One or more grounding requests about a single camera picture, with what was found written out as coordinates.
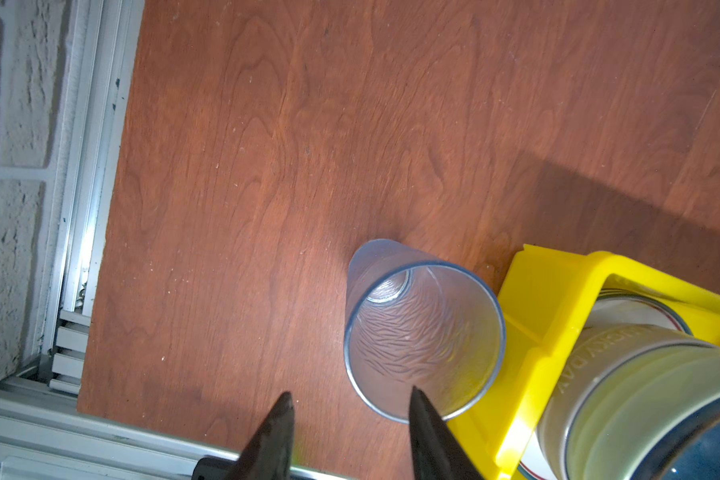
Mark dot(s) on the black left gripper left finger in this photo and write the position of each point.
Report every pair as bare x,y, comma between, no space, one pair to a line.
268,454

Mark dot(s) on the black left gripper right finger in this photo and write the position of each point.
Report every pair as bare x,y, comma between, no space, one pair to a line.
436,454

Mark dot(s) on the yellow plastic bin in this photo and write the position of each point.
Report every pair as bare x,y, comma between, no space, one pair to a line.
546,298

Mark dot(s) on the pale green ceramic bowl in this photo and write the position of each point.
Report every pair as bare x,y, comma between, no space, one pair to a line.
621,390

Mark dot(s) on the dark blue glazed bowl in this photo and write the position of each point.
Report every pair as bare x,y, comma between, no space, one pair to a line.
691,450

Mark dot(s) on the aluminium frame rail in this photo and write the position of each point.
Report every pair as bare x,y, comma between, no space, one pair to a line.
65,74

